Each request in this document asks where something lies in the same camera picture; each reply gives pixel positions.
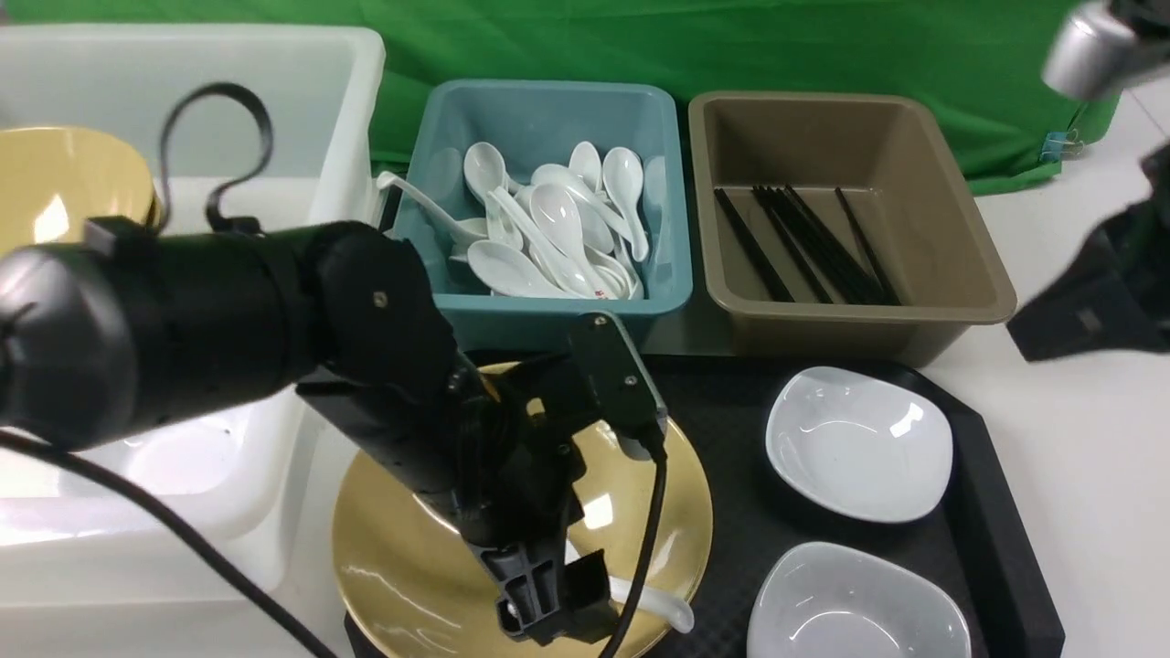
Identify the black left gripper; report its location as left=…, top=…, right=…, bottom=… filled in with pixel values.
left=296, top=355, right=618, bottom=645

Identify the white soup spoon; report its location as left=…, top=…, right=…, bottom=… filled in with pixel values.
left=610, top=576, right=697, bottom=635

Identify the yellow noodle bowl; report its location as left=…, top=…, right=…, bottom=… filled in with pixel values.
left=331, top=361, right=715, bottom=658

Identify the white square dish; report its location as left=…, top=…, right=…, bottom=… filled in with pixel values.
left=745, top=542, right=973, bottom=657
left=764, top=366, right=954, bottom=525

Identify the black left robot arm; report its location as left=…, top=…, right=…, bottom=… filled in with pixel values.
left=4, top=218, right=628, bottom=657

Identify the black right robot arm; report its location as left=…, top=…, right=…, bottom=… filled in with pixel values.
left=1007, top=1, right=1169, bottom=363

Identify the top stacked yellow bowl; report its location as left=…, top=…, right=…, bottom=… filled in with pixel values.
left=1, top=126, right=159, bottom=255

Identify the white spoon front left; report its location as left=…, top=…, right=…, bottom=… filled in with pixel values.
left=464, top=240, right=571, bottom=299

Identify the white dish in tub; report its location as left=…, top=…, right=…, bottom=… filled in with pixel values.
left=83, top=404, right=259, bottom=495

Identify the white ladle spoon hanging out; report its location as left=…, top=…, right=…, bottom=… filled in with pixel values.
left=376, top=171, right=488, bottom=246

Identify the white spoon centre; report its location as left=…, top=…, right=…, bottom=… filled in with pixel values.
left=529, top=184, right=610, bottom=299

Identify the teal plastic bin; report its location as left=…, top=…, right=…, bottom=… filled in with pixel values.
left=392, top=80, right=694, bottom=351

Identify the white spoon back right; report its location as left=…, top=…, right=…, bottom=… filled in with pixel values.
left=603, top=148, right=649, bottom=262

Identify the black chopstick bundle in bin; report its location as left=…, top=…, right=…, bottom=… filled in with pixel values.
left=752, top=185, right=888, bottom=306

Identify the white spoon back left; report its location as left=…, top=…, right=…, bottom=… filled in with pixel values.
left=463, top=142, right=524, bottom=249

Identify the black plastic tray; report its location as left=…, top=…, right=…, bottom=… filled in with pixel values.
left=346, top=356, right=1066, bottom=657

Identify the large white plastic tub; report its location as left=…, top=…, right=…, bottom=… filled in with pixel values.
left=1, top=23, right=385, bottom=610

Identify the brown plastic bin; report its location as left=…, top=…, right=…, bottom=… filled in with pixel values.
left=688, top=91, right=1016, bottom=366

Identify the blue binder clip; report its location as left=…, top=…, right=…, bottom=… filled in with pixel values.
left=1037, top=128, right=1085, bottom=164

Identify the green cloth backdrop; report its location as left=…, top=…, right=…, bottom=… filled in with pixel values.
left=5, top=1, right=1119, bottom=196

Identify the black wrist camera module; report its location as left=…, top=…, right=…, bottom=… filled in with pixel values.
left=569, top=311, right=668, bottom=462

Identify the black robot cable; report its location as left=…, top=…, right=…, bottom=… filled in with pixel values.
left=0, top=82, right=339, bottom=658

